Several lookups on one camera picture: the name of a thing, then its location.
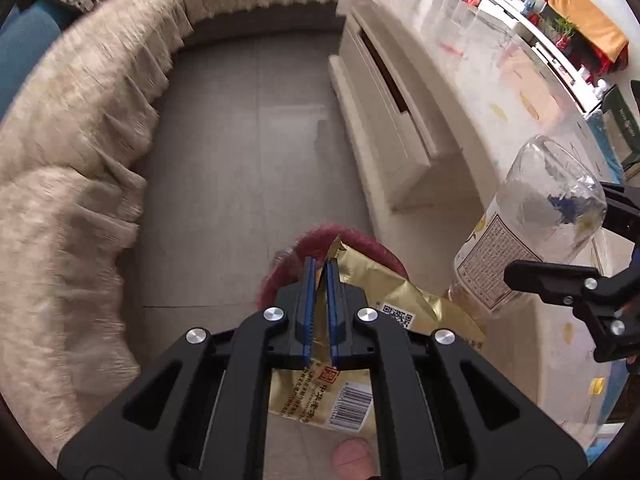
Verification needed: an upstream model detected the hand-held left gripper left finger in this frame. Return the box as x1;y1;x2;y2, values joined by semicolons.
57;257;321;480

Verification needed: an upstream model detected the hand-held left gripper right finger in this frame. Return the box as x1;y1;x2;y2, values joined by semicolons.
324;257;588;480

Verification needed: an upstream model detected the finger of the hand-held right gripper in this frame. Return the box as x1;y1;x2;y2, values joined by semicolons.
600;182;640;241
504;259;640;365

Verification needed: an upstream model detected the clear bottle with orange label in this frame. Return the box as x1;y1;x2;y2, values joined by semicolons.
447;135;608;321

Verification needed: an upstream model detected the dark red trash bin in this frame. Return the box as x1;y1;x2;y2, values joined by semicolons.
255;222;408;311

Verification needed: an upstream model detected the gold snack packet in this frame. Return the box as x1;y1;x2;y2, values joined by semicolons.
267;235;488;436

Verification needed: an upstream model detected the person's left hand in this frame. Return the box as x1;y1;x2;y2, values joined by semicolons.
332;437;374;480

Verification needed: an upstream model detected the green folding chair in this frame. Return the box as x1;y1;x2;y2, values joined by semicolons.
600;80;640;181

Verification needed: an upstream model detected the white coffee table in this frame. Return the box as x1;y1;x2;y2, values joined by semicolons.
327;0;640;421

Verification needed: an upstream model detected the orange cloth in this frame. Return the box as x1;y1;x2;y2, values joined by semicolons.
547;0;630;73

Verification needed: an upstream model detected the sofa with beige quilted cover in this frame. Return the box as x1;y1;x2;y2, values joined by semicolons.
0;0;396;466

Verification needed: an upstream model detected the blue sofa cushion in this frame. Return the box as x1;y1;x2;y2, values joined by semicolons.
0;2;63;116

